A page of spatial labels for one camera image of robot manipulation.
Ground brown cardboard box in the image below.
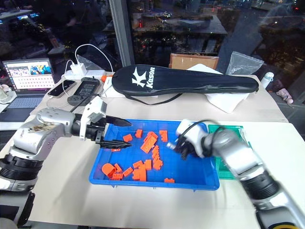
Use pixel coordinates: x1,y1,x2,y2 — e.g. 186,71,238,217
169,53,219,71

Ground black handheld device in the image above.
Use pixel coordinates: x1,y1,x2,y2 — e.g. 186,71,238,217
67,76,101,106

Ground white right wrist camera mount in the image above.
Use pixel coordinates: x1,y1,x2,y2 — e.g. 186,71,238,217
175,119,208,158

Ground black smartphone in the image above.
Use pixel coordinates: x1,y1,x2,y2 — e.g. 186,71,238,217
47,80,77,98

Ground white cup with toy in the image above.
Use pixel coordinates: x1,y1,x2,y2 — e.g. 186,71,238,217
0,84,18,104

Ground grey window frame post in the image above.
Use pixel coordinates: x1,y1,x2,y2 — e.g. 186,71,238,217
108,0,135,72

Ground blue plastic bin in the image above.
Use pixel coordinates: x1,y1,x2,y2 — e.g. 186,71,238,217
89,118,221,192

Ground green plastic bin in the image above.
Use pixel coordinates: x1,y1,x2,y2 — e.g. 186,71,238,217
206,124,251,179

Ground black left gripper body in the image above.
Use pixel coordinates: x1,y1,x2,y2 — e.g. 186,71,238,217
85,116,107,145

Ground white charging cable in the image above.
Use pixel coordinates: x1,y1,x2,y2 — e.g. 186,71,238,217
46,43,114,108

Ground white bottle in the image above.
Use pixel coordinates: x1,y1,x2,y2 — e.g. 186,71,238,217
260,72,275,89

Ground white flat box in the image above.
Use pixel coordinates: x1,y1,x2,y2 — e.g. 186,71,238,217
102,75,127,98

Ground clear plastic zip bag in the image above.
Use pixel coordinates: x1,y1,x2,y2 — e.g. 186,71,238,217
225,51,265,76

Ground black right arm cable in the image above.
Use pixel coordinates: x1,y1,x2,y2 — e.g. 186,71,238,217
177,120,230,153

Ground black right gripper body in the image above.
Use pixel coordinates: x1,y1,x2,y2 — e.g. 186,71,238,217
178,137,196,156

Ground open grey laptop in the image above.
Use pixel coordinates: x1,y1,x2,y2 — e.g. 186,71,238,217
0,58,57,123

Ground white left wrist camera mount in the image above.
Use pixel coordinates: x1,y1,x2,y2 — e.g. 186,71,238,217
79,95,108,141

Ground white power strip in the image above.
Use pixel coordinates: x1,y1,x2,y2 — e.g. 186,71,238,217
61,69,106,81

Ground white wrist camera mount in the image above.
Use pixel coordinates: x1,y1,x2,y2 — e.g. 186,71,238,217
79,95,108,141
175,119,208,158

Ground black Kason racket bag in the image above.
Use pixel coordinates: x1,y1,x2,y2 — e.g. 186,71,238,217
112,64,260,105

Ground large hollow orange brick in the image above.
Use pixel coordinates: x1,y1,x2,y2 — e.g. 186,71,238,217
140,131,159,153

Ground rounded orange brick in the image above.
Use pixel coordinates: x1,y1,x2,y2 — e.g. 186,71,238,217
101,162,116,177

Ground white charger plug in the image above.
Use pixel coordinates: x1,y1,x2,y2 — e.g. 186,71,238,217
70,62,85,73

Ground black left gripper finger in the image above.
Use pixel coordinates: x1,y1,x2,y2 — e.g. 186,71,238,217
105,115,132,127
100,139,133,150

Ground white paper sheet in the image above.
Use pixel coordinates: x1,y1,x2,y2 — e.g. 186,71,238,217
204,92,249,114

